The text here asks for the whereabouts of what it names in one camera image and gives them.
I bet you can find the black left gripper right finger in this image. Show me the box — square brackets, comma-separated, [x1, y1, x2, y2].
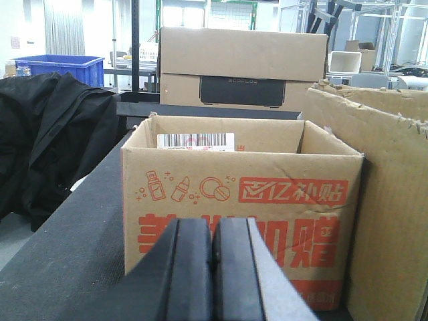
[213, 218, 318, 320]

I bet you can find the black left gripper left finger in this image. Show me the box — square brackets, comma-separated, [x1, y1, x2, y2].
[125, 219, 213, 320]

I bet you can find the orange printed cardboard box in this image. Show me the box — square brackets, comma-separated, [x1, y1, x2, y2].
[122, 116, 363, 311]

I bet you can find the plain torn cardboard box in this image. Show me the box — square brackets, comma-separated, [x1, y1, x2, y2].
[303, 81, 427, 320]

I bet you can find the black jacket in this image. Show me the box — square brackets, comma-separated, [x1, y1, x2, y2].
[1, 72, 119, 231]

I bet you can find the large EcoFlow cardboard box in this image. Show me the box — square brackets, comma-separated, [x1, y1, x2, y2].
[158, 27, 328, 112]

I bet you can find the blue plastic crate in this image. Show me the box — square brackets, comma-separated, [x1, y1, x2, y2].
[13, 54, 104, 87]

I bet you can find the white plastic bin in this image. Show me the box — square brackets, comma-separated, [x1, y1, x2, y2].
[328, 51, 362, 74]

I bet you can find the black shelf post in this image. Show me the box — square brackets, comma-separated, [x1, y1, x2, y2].
[131, 0, 140, 92]

